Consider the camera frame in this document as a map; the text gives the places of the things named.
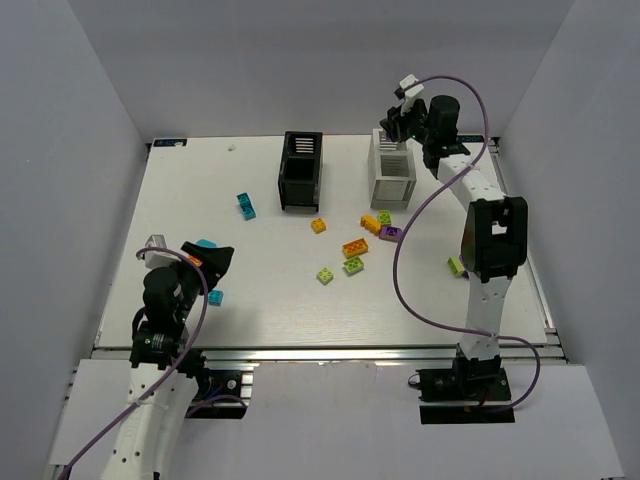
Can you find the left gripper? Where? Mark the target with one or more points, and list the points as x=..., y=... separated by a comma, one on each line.
x=198, y=263

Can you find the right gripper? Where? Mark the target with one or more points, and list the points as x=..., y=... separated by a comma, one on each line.
x=395, y=124

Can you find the green lego brick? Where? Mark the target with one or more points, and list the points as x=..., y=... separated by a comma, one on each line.
x=353, y=265
x=384, y=217

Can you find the purple curved lego brick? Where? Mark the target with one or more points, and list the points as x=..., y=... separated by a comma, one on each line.
x=390, y=233

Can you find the light green square lego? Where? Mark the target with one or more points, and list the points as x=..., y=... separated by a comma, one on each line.
x=324, y=276

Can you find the light green curved lego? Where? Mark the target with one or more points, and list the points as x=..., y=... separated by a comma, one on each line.
x=456, y=266

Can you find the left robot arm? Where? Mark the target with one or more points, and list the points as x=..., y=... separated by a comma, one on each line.
x=166, y=372

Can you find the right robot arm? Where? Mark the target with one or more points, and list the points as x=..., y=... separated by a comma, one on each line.
x=494, y=240

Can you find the cyan lego brick front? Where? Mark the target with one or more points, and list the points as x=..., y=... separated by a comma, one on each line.
x=215, y=297

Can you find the cyan lego brick pair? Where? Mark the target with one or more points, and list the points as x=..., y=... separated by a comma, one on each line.
x=246, y=206

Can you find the white slotted container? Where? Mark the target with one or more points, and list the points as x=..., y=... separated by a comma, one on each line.
x=392, y=173

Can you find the yellow curved lego brick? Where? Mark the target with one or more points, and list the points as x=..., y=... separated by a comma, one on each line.
x=371, y=224

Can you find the yellow square lego brick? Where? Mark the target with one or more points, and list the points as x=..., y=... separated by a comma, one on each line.
x=318, y=225

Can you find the black slotted container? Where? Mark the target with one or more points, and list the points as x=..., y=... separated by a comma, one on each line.
x=299, y=177

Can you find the orange long lego brick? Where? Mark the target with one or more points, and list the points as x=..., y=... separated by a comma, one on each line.
x=355, y=248

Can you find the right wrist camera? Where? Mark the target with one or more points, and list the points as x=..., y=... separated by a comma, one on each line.
x=409, y=90

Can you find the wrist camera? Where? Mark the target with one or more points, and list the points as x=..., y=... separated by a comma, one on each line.
x=156, y=255
x=409, y=90

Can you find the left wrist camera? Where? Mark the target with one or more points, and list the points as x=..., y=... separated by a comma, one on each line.
x=156, y=255

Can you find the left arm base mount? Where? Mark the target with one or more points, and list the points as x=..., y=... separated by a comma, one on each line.
x=210, y=404

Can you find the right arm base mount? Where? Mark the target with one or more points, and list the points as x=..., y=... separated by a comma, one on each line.
x=445, y=401

